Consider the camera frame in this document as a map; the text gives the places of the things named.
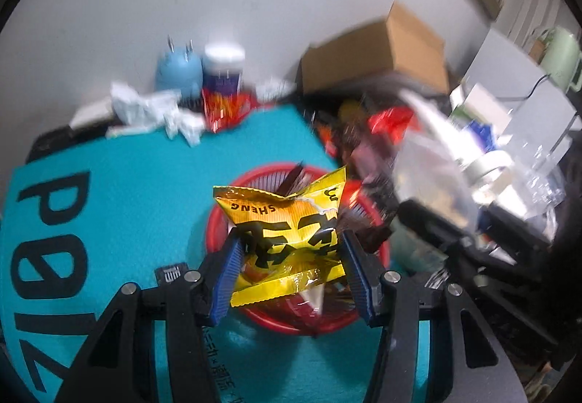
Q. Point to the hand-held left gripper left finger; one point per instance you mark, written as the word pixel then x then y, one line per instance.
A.
pixel 229 275

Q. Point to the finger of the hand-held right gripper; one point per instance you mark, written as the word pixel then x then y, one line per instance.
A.
pixel 514 223
pixel 427 225

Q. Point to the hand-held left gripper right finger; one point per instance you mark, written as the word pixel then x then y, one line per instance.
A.
pixel 357 280

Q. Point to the yellow snack packet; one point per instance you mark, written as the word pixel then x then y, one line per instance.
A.
pixel 282 239

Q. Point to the red plastic mesh basket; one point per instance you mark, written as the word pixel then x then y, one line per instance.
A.
pixel 261 177

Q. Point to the shiny red packet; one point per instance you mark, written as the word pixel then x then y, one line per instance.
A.
pixel 391 121

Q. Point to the teal printed bubble mat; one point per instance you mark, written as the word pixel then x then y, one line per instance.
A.
pixel 136 212

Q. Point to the small white box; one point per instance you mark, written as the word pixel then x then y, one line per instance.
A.
pixel 482 107

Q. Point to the grey cabinet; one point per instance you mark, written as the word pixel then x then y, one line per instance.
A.
pixel 514 66

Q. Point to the red candy wrapper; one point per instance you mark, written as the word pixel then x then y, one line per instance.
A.
pixel 223 107

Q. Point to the pale green kettle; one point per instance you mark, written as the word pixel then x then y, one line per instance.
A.
pixel 561 57

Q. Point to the brown cardboard box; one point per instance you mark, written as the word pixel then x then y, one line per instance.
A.
pixel 363 52

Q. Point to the crumpled white paper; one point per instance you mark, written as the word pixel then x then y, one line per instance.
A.
pixel 273 89

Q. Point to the crumpled white tissue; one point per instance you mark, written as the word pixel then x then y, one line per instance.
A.
pixel 136 107

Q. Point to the white jar with purple label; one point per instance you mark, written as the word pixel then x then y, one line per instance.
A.
pixel 223 66

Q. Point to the light blue humidifier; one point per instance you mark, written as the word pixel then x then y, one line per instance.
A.
pixel 177 71

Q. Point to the flat white box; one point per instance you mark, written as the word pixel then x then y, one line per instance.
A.
pixel 88 114

